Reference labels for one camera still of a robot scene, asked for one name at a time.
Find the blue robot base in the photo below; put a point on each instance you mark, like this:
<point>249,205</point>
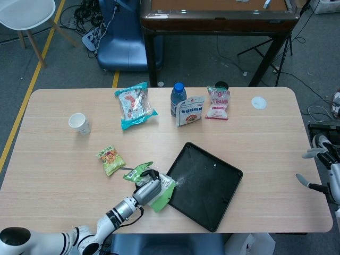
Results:
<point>125,45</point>

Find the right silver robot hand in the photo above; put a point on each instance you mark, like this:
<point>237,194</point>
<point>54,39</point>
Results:
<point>335,175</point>

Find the black platform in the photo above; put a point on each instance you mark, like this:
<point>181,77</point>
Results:
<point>324,128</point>

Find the white paper cup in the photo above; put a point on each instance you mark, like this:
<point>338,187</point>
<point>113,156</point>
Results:
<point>79,123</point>

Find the black tripod stand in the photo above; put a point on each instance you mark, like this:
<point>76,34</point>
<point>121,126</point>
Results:
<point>252,48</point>

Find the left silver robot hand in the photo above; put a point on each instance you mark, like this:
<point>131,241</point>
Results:
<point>148,192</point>

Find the green corn starch bag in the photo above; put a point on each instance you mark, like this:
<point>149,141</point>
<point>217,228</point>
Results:
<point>164,197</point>

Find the teal snack bag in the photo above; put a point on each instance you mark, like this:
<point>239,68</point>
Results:
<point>134,106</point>

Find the small green snack packet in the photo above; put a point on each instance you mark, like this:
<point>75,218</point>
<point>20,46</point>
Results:
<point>110,160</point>

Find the white round table cap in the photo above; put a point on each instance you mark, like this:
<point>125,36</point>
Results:
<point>259,102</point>

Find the metal spoon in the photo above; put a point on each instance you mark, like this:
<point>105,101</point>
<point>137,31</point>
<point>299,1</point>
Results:
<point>127,168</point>

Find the white cardboard box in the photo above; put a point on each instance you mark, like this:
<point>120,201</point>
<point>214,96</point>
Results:
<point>249,244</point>

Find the dark wood mahjong table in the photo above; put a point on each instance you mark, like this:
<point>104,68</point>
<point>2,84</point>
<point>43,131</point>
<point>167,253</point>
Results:
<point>212,24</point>

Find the white caster sugar bag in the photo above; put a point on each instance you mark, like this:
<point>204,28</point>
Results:
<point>189,112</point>

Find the grey white sneaker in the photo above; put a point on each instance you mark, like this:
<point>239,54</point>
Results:
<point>320,139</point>

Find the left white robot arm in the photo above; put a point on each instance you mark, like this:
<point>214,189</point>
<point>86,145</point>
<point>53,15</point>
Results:
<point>122,211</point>

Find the blue water bottle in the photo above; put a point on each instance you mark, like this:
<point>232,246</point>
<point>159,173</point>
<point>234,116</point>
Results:
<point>177,97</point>

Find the white power strip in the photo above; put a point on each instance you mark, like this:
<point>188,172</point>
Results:
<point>89,40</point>

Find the white floor disc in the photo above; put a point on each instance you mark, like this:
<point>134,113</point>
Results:
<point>160,84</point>

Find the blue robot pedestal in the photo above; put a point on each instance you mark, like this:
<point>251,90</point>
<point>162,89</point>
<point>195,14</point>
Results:
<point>164,245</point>

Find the white chair wooden legs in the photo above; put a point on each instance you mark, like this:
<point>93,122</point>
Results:
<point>24,13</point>

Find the pink white sugar bag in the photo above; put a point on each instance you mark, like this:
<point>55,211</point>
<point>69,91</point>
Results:
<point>217,105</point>

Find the black square plastic tray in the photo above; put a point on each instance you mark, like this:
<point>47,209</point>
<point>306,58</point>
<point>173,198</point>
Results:
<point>207,191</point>

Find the black round lid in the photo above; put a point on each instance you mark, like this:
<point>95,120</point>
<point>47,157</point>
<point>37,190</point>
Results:
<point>221,84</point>

